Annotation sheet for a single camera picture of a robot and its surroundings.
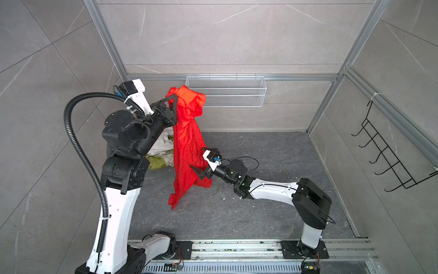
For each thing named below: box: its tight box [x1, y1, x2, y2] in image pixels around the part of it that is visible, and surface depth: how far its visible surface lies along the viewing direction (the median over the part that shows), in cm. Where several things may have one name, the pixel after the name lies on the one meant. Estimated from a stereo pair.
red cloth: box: [165, 85, 212, 210], surface depth 59 cm
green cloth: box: [147, 155, 167, 170], surface depth 95 cm
